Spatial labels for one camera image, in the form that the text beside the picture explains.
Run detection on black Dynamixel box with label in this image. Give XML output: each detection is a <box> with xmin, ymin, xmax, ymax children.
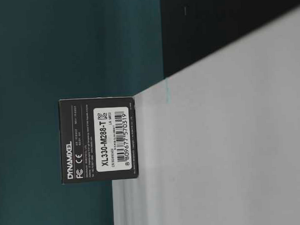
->
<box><xmin>58</xmin><ymin>97</ymin><xmax>139</xmax><ymax>184</ymax></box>

